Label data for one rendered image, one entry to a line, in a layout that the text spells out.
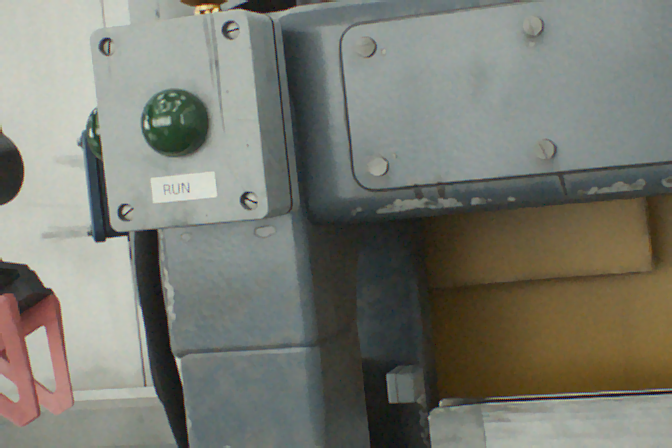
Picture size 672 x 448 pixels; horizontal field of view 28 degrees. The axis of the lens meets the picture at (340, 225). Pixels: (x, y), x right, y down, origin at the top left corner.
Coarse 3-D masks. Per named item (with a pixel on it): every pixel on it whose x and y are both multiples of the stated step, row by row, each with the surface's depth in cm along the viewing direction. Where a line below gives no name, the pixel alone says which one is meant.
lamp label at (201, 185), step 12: (156, 180) 58; (168, 180) 58; (180, 180) 58; (192, 180) 58; (204, 180) 58; (156, 192) 59; (168, 192) 58; (180, 192) 58; (192, 192) 58; (204, 192) 58; (216, 192) 58
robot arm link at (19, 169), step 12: (0, 132) 97; (0, 144) 96; (12, 144) 97; (0, 156) 95; (12, 156) 96; (0, 168) 94; (12, 168) 96; (24, 168) 97; (0, 180) 94; (12, 180) 96; (0, 192) 95; (12, 192) 97; (0, 204) 97
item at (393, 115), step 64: (384, 0) 61; (448, 0) 60; (512, 0) 59; (576, 0) 58; (640, 0) 57; (320, 64) 62; (384, 64) 60; (448, 64) 60; (512, 64) 59; (576, 64) 58; (640, 64) 57; (320, 128) 62; (384, 128) 61; (448, 128) 60; (512, 128) 59; (576, 128) 58; (640, 128) 58; (320, 192) 62; (384, 192) 61; (448, 192) 60; (512, 192) 60; (576, 192) 59; (640, 192) 59; (192, 256) 63; (256, 256) 62; (320, 256) 64; (384, 256) 82; (192, 320) 64; (256, 320) 63; (320, 320) 63; (384, 320) 83; (192, 384) 64; (256, 384) 63; (320, 384) 62; (384, 384) 83
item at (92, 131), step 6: (96, 108) 61; (90, 114) 61; (96, 114) 60; (90, 120) 60; (96, 120) 60; (90, 126) 60; (96, 126) 60; (90, 132) 60; (96, 132) 60; (90, 138) 60; (96, 138) 60; (90, 144) 61; (96, 144) 60; (96, 150) 60; (102, 150) 60; (96, 156) 61; (102, 156) 61
